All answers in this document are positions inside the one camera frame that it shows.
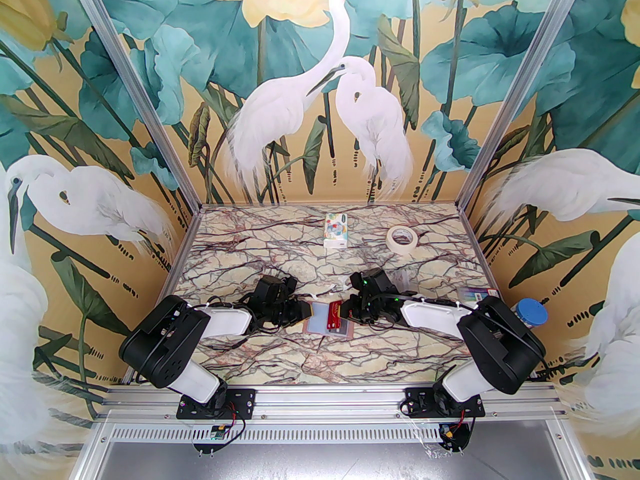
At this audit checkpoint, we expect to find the perforated metal strip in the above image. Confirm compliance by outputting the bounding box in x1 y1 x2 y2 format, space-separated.
97 422 558 444

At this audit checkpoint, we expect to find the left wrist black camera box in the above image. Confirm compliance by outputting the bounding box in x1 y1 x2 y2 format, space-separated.
256 276 297 299

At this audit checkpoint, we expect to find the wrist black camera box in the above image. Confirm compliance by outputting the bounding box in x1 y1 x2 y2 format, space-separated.
256 276 297 299
349 269 393 294

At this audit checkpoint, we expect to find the cream masking tape roll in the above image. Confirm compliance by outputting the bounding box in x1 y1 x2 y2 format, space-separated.
386 226 419 255

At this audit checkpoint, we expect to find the aluminium frame post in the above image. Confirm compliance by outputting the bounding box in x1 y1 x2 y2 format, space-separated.
65 0 203 209
456 0 585 209

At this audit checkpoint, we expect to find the grey metal sheet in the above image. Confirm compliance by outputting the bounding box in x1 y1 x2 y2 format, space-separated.
75 440 588 480

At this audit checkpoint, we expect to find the black bracket with yellow connector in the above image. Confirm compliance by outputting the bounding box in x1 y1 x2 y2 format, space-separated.
437 418 476 453

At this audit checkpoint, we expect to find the white patterned tissue pack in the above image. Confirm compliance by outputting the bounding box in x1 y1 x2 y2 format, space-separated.
323 212 351 250

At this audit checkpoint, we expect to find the colourful marker pen pack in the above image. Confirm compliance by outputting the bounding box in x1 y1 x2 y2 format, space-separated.
462 288 501 305

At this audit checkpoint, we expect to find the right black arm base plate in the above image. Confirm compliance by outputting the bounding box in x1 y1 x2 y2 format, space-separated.
404 387 486 419

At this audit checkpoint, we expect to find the aluminium frame rail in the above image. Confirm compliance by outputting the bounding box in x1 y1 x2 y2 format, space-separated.
95 384 571 424

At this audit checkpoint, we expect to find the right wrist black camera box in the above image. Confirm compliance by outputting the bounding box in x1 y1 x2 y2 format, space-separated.
349 269 393 294

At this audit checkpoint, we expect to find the clear jar with blue lid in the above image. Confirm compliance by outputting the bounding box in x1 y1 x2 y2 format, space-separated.
515 298 548 329

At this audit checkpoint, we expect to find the clear acrylic card stand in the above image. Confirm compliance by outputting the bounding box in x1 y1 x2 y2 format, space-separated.
392 267 417 295

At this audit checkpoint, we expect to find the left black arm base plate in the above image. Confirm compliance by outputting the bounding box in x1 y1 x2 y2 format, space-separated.
177 388 257 421

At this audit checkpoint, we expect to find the pink leather card holder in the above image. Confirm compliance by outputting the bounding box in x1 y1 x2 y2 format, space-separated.
304 302 355 340

